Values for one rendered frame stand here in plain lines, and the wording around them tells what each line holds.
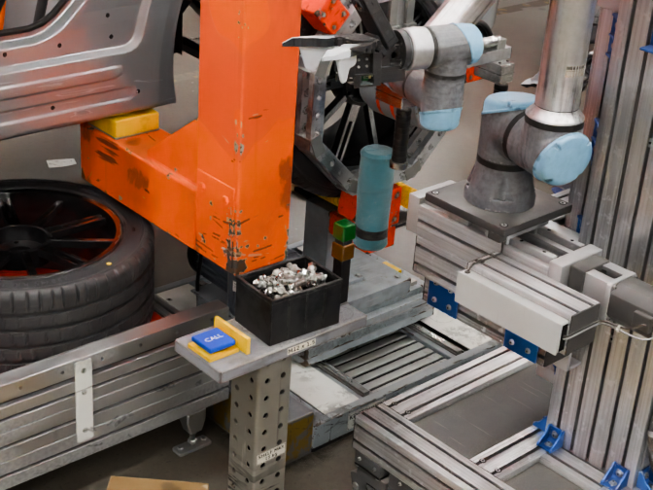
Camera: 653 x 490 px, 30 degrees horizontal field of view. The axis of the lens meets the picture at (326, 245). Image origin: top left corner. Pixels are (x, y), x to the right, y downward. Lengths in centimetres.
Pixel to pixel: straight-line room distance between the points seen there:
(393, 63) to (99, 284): 102
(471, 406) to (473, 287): 61
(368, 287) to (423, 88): 129
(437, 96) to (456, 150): 287
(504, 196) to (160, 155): 90
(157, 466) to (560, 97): 138
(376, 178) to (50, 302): 83
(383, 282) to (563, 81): 128
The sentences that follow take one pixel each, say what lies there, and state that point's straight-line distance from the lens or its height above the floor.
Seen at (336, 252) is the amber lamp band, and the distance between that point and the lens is 281.
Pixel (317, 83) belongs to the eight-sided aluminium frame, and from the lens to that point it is 291.
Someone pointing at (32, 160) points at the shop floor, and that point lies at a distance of 480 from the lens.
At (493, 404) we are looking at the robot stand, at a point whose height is 21.
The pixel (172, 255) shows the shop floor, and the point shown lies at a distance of 406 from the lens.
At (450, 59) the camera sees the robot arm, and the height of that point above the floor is 120.
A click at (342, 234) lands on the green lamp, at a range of 278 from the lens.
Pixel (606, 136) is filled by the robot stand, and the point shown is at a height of 98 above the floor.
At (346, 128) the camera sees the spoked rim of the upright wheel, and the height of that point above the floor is 72.
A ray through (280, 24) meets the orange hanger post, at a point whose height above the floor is 111.
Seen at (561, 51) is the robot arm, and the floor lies 120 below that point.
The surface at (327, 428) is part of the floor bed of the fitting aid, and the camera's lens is 314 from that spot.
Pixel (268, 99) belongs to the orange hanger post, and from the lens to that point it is 270.
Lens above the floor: 185
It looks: 26 degrees down
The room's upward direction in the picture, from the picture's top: 4 degrees clockwise
